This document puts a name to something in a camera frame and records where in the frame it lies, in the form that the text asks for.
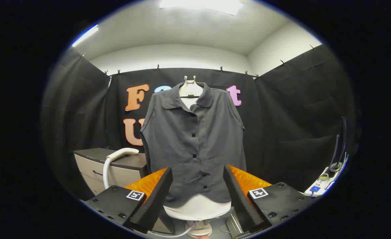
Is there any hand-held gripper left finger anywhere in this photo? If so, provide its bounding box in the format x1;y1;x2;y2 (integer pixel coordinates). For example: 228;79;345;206
84;167;173;234

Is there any grey drawer cabinet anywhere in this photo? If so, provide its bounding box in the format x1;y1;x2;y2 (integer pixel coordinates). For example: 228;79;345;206
73;148;149;196

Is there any grey metal plate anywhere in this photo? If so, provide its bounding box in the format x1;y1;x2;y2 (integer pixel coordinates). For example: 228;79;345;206
222;212;245;238

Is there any black backdrop cloth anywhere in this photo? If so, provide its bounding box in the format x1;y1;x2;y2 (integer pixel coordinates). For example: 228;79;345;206
42;43;357;199

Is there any dark curved bar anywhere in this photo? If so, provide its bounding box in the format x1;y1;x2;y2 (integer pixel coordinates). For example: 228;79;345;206
330;116;348;173

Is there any white power strip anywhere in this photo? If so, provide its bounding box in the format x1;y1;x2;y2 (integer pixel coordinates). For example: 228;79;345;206
304;156;348;197

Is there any grey sleeveless button shirt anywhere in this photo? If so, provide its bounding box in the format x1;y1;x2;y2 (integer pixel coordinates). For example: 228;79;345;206
140;82;247;208

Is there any ceiling light strip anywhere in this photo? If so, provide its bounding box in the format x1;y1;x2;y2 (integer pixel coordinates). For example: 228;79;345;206
72;25;99;47

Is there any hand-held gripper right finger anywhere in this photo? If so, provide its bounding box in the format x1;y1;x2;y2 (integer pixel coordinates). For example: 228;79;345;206
223;164;310;233

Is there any white steamer stand base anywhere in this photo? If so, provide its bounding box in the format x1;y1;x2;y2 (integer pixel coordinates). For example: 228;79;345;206
185;219;212;238

